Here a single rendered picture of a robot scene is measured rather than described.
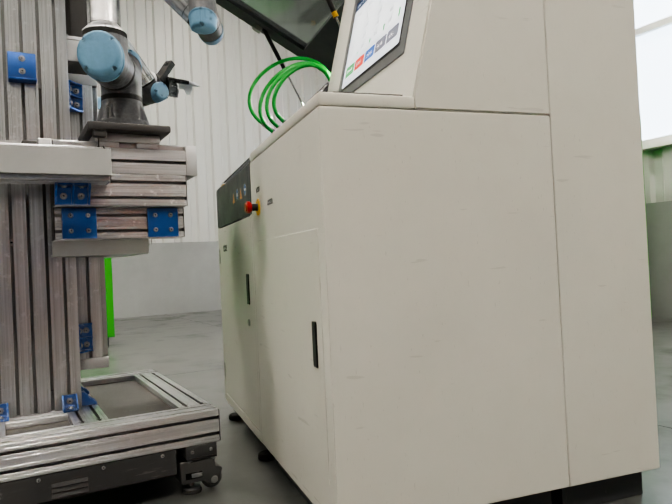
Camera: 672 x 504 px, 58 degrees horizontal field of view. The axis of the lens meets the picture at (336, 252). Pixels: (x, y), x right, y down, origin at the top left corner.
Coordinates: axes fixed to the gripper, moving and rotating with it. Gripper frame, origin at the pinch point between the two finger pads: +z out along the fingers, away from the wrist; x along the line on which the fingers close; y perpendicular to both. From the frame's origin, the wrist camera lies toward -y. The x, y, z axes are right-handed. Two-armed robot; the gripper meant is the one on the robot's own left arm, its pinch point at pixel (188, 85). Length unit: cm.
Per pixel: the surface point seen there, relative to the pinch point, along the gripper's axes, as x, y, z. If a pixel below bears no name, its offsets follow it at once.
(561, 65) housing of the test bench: 176, 15, -37
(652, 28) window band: 128, -121, 391
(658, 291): 151, 102, 396
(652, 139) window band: 136, -28, 394
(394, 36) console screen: 140, 9, -57
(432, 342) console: 162, 80, -69
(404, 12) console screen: 144, 4, -58
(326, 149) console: 144, 41, -87
